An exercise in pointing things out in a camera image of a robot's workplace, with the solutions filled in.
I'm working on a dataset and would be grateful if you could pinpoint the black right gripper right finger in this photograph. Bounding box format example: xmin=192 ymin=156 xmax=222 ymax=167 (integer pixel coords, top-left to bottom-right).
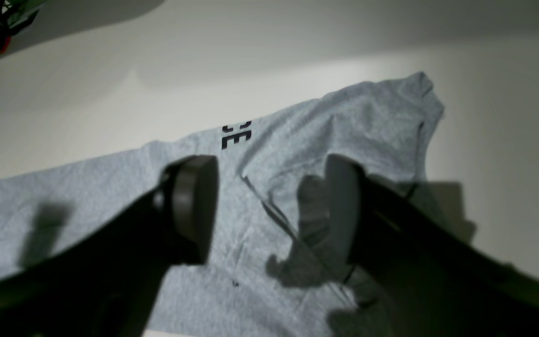
xmin=326 ymin=154 xmax=539 ymax=337

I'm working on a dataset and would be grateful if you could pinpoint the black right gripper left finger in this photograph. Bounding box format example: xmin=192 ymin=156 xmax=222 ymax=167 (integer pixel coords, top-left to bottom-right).
xmin=0 ymin=155 xmax=219 ymax=337

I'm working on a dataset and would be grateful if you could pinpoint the grey T-shirt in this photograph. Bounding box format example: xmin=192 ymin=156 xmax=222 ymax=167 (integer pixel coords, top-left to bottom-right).
xmin=0 ymin=72 xmax=447 ymax=337

